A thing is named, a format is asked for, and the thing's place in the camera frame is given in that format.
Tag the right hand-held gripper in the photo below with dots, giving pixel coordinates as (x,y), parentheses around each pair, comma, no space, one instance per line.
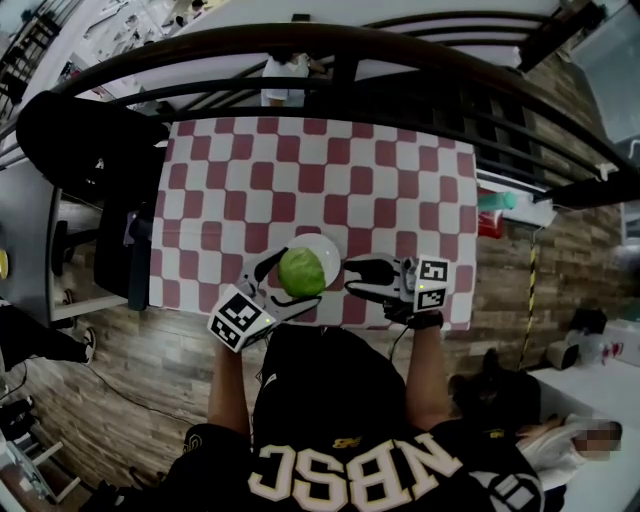
(430,285)

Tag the grey desk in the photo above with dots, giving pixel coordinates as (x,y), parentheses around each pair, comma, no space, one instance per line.
(25,225)

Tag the yellow black floor tape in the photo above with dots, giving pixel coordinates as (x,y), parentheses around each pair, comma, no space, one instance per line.
(530,300)

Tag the person's right hand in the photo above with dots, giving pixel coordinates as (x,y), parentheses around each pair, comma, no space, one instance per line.
(400,311)

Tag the red white checkered tablecloth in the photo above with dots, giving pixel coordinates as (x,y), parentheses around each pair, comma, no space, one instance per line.
(310,185)

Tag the dark metal railing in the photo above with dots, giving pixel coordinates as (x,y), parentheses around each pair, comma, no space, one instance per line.
(350,42)

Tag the green cabbage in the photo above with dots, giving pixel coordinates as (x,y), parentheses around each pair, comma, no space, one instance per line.
(301,274)

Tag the white plate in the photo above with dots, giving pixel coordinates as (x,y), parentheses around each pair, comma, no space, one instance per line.
(327,252)

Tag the person's left forearm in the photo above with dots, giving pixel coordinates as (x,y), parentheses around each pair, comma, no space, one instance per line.
(227,390)

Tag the person's black lettered jersey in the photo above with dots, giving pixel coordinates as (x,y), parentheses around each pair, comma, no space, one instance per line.
(330,400)

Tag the black office chair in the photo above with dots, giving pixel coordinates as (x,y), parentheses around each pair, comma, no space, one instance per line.
(120,250)

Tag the white red plastic bag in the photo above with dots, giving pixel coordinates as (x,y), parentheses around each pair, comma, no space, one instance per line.
(600,345)

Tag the small white bin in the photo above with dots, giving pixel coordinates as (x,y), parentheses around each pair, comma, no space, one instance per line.
(562,355)

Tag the yellow item on desk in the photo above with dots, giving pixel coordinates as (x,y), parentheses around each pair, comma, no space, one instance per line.
(3,264)

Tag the person's right forearm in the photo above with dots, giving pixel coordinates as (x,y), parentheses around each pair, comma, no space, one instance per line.
(427,375)

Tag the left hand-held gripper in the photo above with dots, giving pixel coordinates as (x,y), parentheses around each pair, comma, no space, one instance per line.
(240,320)

